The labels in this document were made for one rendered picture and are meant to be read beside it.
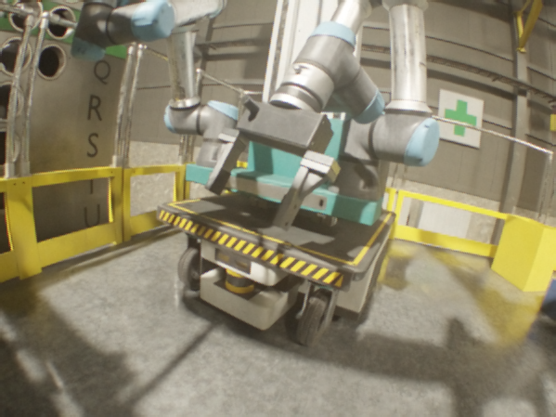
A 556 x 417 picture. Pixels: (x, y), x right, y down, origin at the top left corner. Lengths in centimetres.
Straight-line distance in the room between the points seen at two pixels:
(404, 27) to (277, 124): 42
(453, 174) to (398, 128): 654
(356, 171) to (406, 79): 26
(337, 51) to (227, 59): 794
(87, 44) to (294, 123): 42
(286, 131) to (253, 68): 750
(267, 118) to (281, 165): 55
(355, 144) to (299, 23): 62
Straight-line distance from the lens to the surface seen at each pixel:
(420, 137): 61
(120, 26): 53
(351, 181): 68
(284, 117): 37
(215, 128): 93
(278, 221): 32
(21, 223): 117
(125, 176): 142
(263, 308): 76
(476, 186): 741
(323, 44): 43
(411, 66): 65
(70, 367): 80
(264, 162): 96
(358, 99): 48
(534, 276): 202
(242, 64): 804
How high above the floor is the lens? 55
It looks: 13 degrees down
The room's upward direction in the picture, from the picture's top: 8 degrees clockwise
